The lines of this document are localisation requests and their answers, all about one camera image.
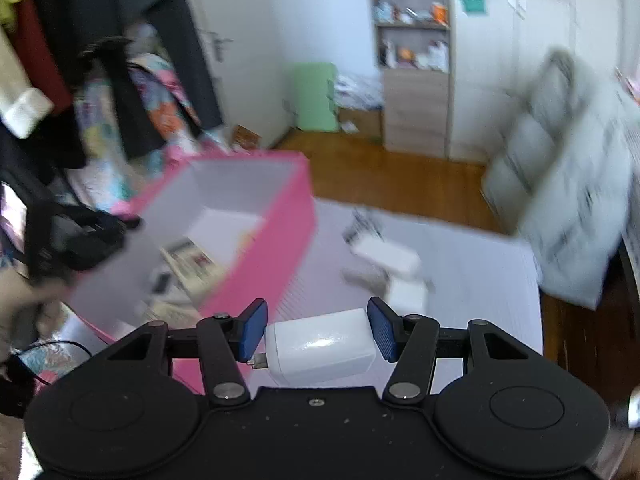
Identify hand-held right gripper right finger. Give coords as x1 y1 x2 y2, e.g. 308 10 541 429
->
367 297 534 407

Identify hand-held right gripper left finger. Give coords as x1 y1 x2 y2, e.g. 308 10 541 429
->
102 298 269 409

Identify white cube charger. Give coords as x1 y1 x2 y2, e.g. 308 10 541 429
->
389 279 429 314
251 308 378 387

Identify pink cardboard box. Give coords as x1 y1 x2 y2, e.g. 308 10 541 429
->
65 151 319 396

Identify person's left hand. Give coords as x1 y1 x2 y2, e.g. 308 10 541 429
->
0 260 77 341

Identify white flat power bank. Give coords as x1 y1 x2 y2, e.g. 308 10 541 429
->
351 239 422 277

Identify grey guitar print mat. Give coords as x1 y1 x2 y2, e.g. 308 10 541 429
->
60 197 545 396

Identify white fluffy garment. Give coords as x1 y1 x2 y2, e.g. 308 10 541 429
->
0 87 55 140

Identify floral quilt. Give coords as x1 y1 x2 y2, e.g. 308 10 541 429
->
64 52 211 212

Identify dark red garment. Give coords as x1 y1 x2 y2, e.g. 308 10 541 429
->
9 0 74 117

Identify white door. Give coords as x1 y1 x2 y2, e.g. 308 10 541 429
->
187 0 296 150

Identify wooden shelf unit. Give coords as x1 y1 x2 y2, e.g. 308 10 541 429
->
367 0 452 159

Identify black hanging garment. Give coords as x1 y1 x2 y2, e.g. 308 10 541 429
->
125 0 224 131

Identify black hanging coat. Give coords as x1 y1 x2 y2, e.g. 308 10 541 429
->
24 0 162 162

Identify grey puffer jacket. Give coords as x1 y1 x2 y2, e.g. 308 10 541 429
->
482 47 637 311

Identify white packages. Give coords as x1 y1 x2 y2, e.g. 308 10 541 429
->
333 73 385 111

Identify row of toiletry bottles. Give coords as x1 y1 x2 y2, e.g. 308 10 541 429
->
382 39 449 71
374 0 434 25

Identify light wood wardrobe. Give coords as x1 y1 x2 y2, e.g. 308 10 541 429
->
447 0 640 166

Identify black cable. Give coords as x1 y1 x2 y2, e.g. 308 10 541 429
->
9 340 94 389

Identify metal door handle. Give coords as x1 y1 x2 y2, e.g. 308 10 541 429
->
212 32 235 65

